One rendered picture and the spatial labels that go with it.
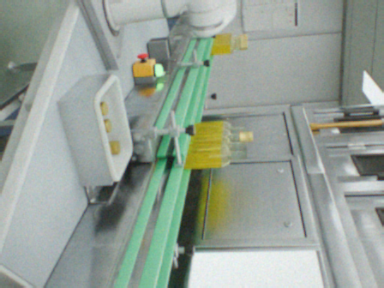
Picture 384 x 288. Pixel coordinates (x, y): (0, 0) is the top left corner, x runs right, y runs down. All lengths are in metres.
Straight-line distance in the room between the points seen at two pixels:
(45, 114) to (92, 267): 0.32
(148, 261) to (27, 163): 0.31
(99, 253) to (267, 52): 6.54
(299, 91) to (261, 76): 0.72
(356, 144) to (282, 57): 5.70
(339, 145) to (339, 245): 0.60
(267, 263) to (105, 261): 0.41
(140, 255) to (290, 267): 0.38
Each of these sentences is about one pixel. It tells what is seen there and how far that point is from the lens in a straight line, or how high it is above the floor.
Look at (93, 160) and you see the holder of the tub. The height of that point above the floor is 0.80.
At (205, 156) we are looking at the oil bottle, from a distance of 1.25.
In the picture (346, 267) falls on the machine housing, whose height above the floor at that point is 1.37.
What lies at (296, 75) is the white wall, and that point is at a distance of 7.43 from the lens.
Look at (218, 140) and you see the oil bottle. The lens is 1.31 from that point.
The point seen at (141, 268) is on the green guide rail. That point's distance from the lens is 0.87.
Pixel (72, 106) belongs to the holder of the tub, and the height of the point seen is 0.78.
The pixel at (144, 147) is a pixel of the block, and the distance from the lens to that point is 1.15.
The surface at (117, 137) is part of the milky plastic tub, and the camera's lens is 1.11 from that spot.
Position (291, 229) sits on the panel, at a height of 1.26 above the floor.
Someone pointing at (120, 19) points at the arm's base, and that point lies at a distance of 1.23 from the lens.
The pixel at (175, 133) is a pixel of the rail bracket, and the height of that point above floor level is 0.96.
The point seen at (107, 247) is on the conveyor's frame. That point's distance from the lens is 0.91.
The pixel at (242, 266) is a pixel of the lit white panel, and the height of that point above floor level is 1.12.
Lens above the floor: 1.16
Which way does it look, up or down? 9 degrees down
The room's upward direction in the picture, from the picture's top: 87 degrees clockwise
